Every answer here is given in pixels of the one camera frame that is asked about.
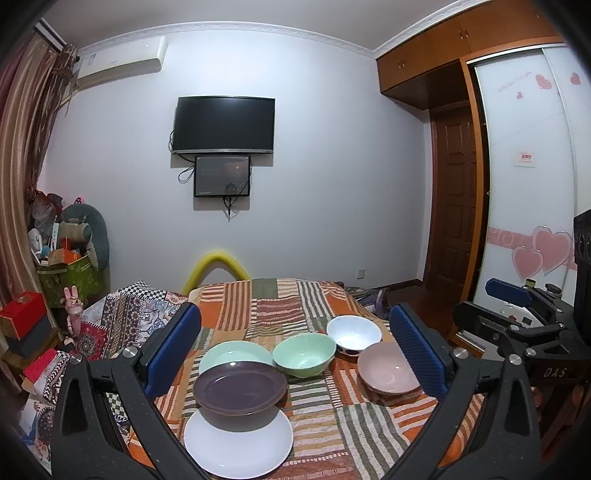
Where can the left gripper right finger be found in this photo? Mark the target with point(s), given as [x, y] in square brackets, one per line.
[505, 441]

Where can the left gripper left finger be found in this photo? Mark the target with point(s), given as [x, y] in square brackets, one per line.
[86, 442]

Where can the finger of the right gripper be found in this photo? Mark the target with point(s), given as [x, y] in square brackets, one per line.
[508, 292]

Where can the pink bowl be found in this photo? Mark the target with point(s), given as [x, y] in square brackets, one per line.
[385, 369]

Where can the white plate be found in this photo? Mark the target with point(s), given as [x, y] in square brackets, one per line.
[242, 447]

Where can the purple plate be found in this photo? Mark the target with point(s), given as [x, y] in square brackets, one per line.
[239, 388]

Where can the mint green plate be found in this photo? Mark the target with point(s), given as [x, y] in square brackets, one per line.
[234, 351]

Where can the white bowl brown spots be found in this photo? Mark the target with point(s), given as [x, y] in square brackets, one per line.
[353, 334]

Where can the mint green bowl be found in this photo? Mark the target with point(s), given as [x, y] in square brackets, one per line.
[305, 355]

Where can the dark grey box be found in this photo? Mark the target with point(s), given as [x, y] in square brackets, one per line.
[34, 339]

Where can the ethnic patterned patchwork blanket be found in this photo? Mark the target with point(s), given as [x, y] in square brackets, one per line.
[126, 317]

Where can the brown wooden door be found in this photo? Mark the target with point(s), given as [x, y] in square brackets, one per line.
[454, 202]

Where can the pink rabbit toy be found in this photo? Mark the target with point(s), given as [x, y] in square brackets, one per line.
[74, 308]

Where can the red box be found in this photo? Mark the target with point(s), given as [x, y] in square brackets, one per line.
[20, 315]

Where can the green storage box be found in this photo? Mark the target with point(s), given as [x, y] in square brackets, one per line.
[88, 281]

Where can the orange striped patchwork quilt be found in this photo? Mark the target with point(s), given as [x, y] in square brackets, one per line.
[342, 429]

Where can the grey green neck pillow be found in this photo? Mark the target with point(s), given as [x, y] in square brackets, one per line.
[85, 213]

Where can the wooden wardrobe sliding doors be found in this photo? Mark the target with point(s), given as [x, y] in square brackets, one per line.
[530, 103]

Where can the yellow foam arch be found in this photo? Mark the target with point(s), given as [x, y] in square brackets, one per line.
[214, 260]

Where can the striped brown curtain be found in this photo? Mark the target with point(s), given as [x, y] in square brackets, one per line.
[33, 85]

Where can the white air conditioner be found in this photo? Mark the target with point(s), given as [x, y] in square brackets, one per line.
[139, 57]

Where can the small black wall monitor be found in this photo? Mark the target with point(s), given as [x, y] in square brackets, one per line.
[222, 176]

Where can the black wall television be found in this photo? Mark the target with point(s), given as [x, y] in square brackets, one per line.
[223, 124]

